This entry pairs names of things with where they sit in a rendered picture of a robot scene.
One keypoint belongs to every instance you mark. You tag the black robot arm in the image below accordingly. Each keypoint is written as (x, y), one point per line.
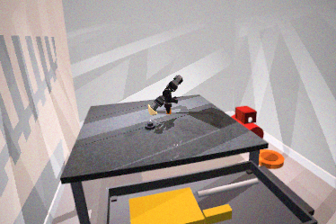
(173, 85)

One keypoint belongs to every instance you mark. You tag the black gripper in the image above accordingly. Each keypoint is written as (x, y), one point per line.
(168, 103)

